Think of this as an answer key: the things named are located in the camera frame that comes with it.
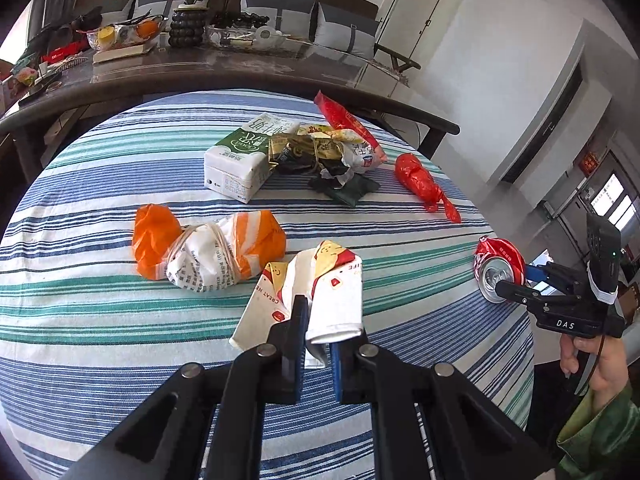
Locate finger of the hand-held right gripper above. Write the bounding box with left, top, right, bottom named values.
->
left=524, top=261, right=587, bottom=297
left=495, top=280, right=552, bottom=312

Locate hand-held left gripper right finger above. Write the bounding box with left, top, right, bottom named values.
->
left=327, top=329, right=567, bottom=480

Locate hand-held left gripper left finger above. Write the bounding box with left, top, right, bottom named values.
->
left=60, top=295, right=311, bottom=480

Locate crushed red can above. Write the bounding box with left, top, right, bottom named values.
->
left=473, top=236, right=527, bottom=305

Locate white red yellow paper bag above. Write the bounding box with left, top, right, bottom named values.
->
left=229, top=240, right=364, bottom=368

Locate dark green foil packet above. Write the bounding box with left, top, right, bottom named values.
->
left=307, top=170, right=381, bottom=209

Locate person's right forearm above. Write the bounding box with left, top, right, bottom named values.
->
left=555, top=379, right=640, bottom=480

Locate person's right hand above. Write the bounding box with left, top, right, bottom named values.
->
left=559, top=332, right=629, bottom=394

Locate orange white plastic bag bundle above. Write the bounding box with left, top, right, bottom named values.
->
left=132, top=204, right=287, bottom=297

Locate crumpled red plastic bag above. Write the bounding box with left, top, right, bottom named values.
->
left=394, top=152, right=462, bottom=225

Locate white cabinet with dark panel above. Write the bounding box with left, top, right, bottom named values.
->
left=487, top=17, right=614, bottom=184

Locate green white milk carton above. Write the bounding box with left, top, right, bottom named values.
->
left=203, top=111, right=301, bottom=205

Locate gold black crumpled wrapper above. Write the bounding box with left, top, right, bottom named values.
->
left=267, top=132, right=322, bottom=176

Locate white snack packet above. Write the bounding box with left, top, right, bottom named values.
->
left=342, top=140, right=389, bottom=176

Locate crumpled yellow white wrapper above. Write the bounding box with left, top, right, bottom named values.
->
left=297, top=125, right=366, bottom=160

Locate red snack packet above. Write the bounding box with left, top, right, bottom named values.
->
left=314, top=91, right=381, bottom=148

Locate white door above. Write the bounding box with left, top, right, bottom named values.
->
left=385, top=0, right=452, bottom=61

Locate dark glossy table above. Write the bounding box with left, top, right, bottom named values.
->
left=0, top=35, right=461, bottom=181

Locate grey white cushion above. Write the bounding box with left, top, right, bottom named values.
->
left=314, top=2, right=379, bottom=59
left=240, top=0, right=319, bottom=37
left=135, top=0, right=174, bottom=19

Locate glass tray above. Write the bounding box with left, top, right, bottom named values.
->
left=206, top=24, right=287, bottom=51

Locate book under bowl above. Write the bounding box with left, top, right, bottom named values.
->
left=92, top=42, right=157, bottom=64

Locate potted plant black vase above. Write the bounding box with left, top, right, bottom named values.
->
left=164, top=0, right=222, bottom=50

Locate glass fruit bowl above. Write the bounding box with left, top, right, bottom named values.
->
left=87, top=16, right=166, bottom=52

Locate red flat packet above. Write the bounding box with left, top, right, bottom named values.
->
left=45, top=42, right=94, bottom=64

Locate black bag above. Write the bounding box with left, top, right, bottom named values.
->
left=44, top=6, right=104, bottom=44

